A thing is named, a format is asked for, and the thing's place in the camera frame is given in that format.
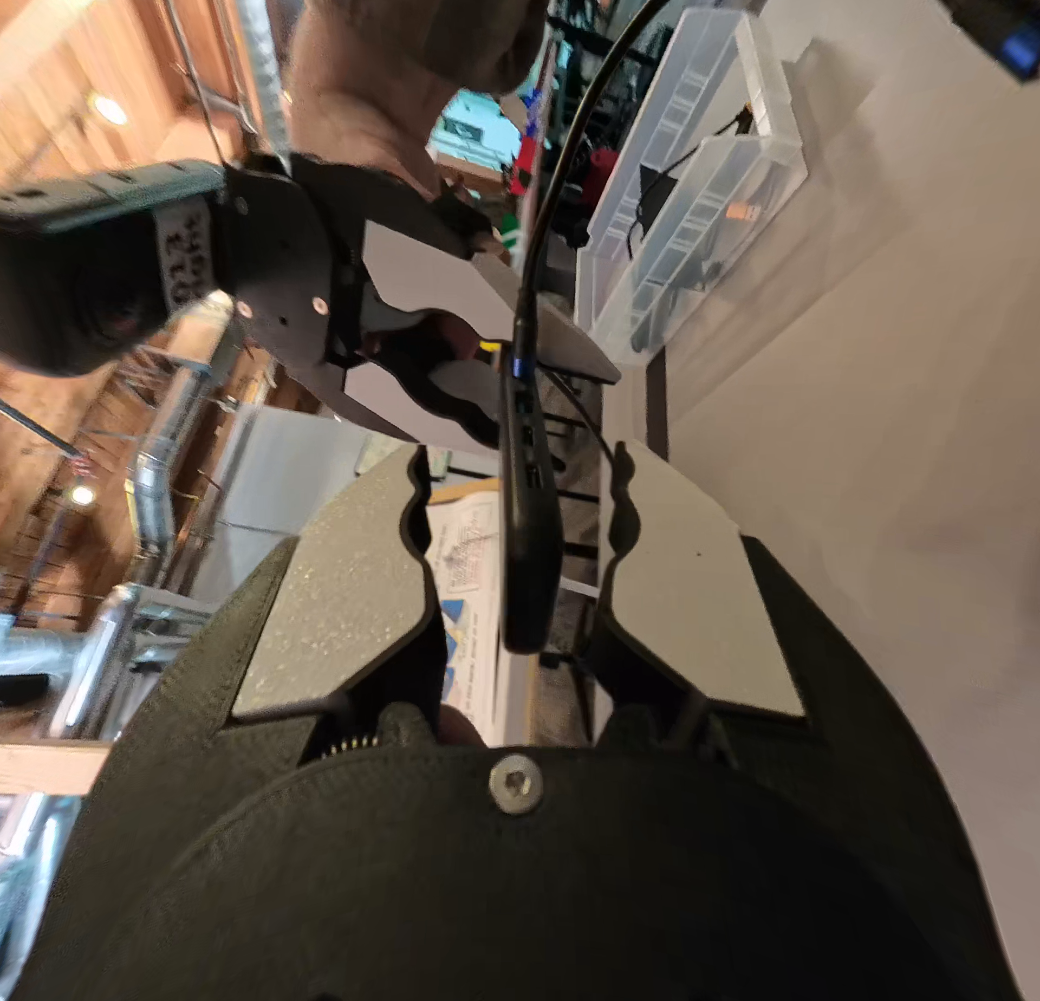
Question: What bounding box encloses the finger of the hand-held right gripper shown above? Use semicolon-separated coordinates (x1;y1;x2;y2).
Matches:
361;218;622;388
345;352;508;450

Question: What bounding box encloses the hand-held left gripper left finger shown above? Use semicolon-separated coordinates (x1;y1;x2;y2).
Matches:
233;449;448;729

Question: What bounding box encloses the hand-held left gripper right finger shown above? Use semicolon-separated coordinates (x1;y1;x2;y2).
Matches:
590;441;809;752

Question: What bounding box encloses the black slim usb hub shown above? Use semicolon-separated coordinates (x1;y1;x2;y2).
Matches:
499;368;565;658

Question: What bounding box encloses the clear plastic organizer box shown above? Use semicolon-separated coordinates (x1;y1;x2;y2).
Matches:
573;7;809;365

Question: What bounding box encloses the blue plug usb cable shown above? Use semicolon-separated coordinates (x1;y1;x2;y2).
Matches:
509;0;1040;388

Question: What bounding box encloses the person's right hand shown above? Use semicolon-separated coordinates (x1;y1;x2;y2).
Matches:
285;67;489;206

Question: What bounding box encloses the printed instruction sheet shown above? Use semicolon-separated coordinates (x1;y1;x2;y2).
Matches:
426;482;508;750

